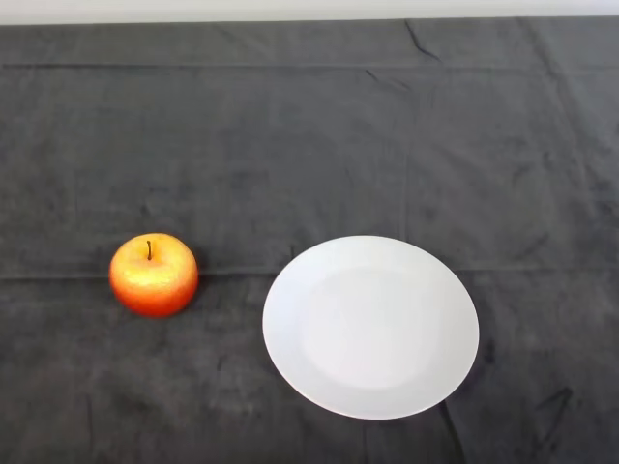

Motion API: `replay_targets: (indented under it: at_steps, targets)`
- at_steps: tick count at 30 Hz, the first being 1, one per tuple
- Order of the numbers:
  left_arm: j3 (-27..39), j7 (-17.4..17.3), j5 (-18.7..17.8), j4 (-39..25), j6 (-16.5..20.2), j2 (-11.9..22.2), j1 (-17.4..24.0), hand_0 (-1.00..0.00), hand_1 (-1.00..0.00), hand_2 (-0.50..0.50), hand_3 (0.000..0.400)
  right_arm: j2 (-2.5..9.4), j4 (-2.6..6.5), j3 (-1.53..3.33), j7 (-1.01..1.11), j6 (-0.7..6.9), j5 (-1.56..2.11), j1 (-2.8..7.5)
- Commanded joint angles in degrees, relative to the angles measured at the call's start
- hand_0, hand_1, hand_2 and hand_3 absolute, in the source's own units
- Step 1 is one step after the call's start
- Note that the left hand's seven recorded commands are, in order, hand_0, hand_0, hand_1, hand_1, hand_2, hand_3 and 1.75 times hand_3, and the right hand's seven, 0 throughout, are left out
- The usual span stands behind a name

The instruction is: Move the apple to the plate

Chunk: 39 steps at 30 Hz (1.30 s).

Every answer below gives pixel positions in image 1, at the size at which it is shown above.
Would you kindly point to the red yellow apple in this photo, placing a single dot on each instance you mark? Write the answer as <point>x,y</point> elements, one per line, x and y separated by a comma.
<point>154,285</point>

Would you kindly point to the white round plate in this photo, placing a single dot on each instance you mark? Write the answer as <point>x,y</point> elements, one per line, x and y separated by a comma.
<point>370,328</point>

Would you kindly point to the black table cloth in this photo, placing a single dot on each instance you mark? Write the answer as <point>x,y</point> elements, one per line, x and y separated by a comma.
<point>309,145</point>

